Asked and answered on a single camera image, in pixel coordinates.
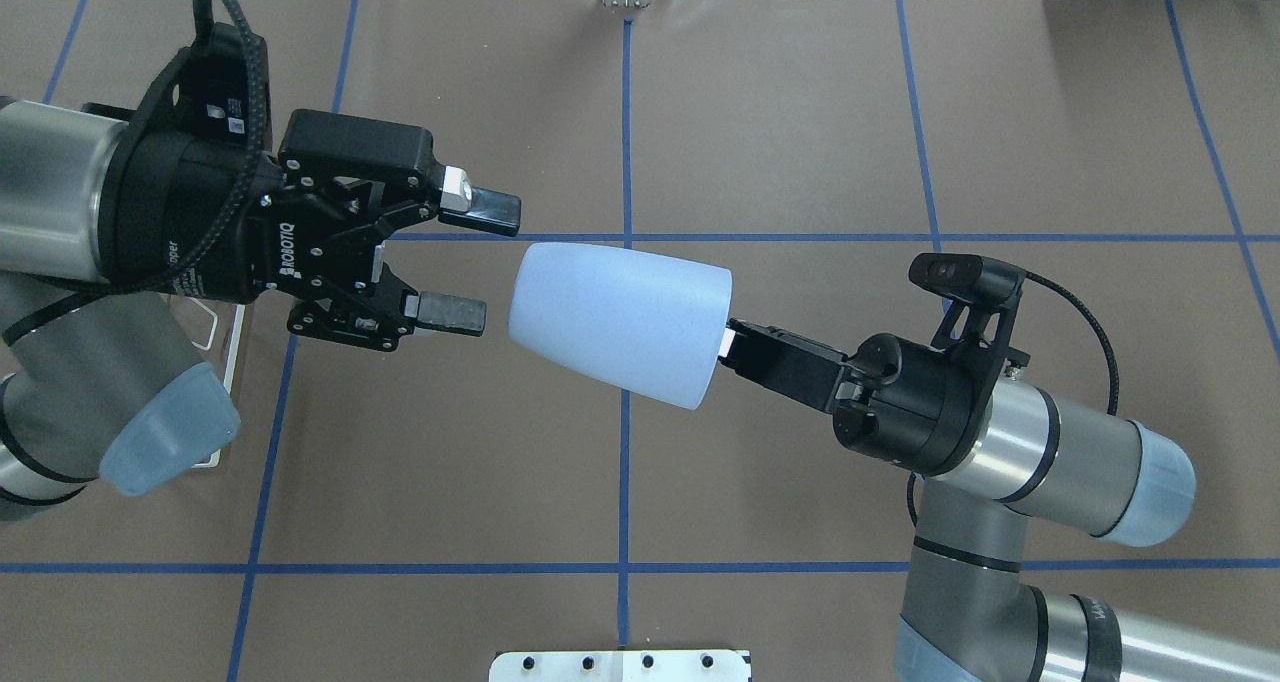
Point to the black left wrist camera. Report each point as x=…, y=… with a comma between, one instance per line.
x=204, y=92

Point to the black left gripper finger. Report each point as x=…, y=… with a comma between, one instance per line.
x=376, y=315
x=447, y=195

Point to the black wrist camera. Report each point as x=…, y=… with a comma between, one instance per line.
x=204, y=92
x=973, y=280

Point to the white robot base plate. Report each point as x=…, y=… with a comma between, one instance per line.
x=623, y=665

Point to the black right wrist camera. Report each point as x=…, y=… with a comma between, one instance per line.
x=973, y=280

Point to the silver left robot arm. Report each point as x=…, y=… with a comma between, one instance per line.
x=108, y=386

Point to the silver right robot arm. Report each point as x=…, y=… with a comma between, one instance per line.
x=994, y=454

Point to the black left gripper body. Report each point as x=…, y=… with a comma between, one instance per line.
x=190, y=212

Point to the light blue plastic cup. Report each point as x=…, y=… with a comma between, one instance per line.
x=647, y=323

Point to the white wire cup holder rack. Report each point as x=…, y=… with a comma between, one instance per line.
x=215, y=329

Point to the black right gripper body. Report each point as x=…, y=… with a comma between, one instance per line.
x=915, y=402

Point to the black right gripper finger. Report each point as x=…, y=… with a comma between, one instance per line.
x=753, y=347

